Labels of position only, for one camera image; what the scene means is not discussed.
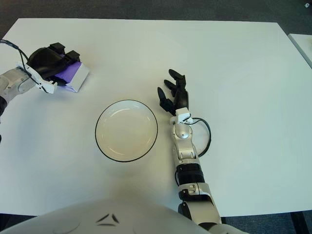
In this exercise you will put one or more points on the adjacent white table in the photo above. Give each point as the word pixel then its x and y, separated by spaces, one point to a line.
pixel 303 46

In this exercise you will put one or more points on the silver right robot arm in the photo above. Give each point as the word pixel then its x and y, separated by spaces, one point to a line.
pixel 182 132

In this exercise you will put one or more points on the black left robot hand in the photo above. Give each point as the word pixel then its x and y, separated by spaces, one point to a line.
pixel 46 61

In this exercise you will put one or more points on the black table leg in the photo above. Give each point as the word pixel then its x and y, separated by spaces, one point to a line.
pixel 298 223

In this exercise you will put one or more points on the white plate with black rim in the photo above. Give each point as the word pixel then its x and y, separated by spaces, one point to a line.
pixel 126 130

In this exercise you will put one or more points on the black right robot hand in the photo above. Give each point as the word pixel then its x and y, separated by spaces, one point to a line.
pixel 181 97

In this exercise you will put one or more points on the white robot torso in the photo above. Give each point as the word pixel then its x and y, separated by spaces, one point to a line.
pixel 109 214

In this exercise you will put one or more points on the purple tissue paper pack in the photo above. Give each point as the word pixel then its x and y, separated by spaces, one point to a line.
pixel 73 73

